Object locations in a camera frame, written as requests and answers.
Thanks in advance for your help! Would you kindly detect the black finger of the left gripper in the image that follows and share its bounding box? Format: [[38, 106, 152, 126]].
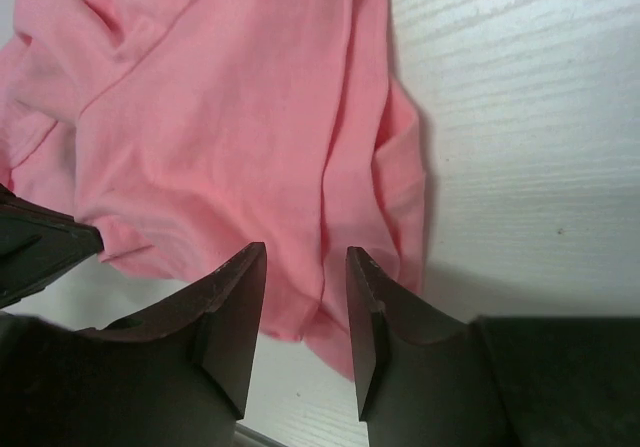
[[1, 187, 104, 308]]

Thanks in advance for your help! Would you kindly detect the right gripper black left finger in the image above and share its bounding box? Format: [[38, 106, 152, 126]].
[[1, 242, 266, 446]]

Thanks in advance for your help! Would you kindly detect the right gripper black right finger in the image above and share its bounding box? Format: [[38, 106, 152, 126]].
[[346, 247, 639, 446]]

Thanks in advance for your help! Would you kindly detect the pink t shirt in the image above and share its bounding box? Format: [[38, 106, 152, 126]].
[[1, 0, 425, 377]]

